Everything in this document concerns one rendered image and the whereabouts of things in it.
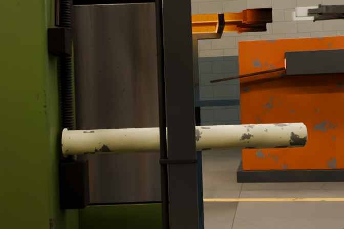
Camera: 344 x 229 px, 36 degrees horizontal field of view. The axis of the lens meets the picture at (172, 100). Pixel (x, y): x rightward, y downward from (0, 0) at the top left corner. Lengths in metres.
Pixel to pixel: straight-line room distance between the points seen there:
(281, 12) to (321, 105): 4.32
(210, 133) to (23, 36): 0.37
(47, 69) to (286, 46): 3.96
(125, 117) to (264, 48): 3.65
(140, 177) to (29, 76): 0.39
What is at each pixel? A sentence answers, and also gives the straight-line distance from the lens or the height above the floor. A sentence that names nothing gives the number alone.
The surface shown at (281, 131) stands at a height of 0.63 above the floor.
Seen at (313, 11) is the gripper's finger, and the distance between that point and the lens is 1.69.
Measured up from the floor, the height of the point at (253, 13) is 0.97.
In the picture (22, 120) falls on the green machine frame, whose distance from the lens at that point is 0.94.
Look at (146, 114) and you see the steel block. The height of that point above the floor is 0.67.
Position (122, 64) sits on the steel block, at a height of 0.78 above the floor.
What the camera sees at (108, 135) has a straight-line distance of 0.96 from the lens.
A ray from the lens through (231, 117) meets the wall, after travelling 8.82.
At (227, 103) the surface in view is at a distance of 1.62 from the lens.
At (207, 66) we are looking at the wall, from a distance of 8.87.
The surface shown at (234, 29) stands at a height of 0.95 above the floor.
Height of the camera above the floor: 0.68
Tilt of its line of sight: 1 degrees up
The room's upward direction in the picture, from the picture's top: 2 degrees counter-clockwise
